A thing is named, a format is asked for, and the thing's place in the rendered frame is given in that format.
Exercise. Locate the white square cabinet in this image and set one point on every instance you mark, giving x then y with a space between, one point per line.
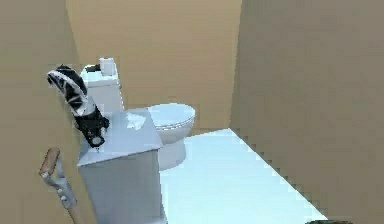
123 166

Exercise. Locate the black and white faucet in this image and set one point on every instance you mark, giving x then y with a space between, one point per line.
78 100

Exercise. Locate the dark round object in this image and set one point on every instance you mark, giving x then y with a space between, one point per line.
328 222

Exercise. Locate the white toilet paper roll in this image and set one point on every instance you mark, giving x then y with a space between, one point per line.
107 66

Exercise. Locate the small black object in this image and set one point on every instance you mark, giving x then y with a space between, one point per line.
92 68

